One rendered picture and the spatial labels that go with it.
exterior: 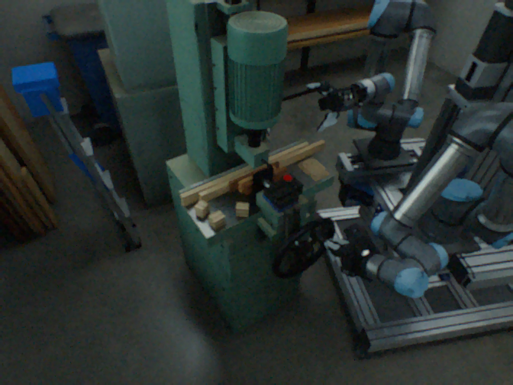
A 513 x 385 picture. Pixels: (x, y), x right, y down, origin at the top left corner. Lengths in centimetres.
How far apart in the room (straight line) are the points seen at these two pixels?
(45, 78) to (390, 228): 143
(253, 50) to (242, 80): 11
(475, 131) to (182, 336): 164
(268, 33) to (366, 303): 140
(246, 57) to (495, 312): 174
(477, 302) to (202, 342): 143
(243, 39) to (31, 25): 259
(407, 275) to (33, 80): 153
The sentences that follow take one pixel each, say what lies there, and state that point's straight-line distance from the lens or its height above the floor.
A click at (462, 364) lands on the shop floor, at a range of 227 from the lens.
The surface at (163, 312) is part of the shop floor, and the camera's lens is 214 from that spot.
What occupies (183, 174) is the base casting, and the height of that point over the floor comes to 80.
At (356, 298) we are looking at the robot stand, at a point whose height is 21.
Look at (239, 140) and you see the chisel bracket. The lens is 135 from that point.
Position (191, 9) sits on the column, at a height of 150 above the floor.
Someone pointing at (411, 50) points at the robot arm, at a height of 133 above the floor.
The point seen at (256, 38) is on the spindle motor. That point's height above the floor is 149.
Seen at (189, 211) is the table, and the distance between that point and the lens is 132.
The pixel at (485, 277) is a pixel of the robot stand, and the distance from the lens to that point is 162.
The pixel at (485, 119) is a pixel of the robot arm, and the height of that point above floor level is 140.
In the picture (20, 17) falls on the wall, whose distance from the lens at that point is 346.
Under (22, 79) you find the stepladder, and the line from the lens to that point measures 177.
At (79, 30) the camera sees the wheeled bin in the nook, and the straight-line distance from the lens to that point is 284.
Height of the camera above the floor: 187
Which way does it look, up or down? 45 degrees down
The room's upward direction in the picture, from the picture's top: 2 degrees clockwise
